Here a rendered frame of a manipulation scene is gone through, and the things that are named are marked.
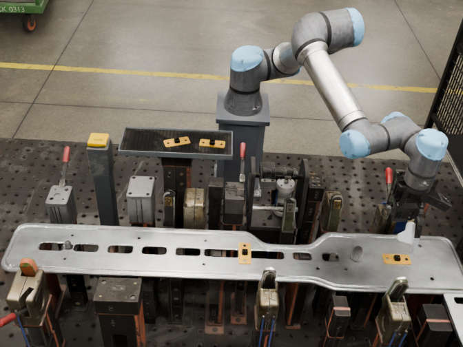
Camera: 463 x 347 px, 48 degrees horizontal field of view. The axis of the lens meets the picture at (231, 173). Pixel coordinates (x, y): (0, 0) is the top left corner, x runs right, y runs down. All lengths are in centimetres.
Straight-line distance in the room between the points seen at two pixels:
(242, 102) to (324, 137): 196
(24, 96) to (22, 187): 204
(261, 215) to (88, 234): 56
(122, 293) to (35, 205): 88
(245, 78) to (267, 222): 54
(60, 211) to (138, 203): 25
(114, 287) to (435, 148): 91
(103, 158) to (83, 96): 250
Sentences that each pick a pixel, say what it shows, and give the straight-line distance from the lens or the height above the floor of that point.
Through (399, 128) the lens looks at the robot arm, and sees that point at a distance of 142.
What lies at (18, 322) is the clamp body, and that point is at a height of 96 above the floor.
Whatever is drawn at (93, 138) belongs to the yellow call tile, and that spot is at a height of 116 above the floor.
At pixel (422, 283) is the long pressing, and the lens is 165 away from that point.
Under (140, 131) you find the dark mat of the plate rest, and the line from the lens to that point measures 178.
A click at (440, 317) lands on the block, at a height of 98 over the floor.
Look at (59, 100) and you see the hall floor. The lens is 423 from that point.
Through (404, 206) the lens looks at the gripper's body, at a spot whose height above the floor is 125.
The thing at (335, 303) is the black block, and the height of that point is 99.
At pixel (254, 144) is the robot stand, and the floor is 98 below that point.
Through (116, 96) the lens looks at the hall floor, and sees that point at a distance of 420.
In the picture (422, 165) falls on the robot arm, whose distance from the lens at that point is 139.
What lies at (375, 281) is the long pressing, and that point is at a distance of 160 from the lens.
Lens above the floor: 219
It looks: 40 degrees down
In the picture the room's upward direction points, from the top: 4 degrees clockwise
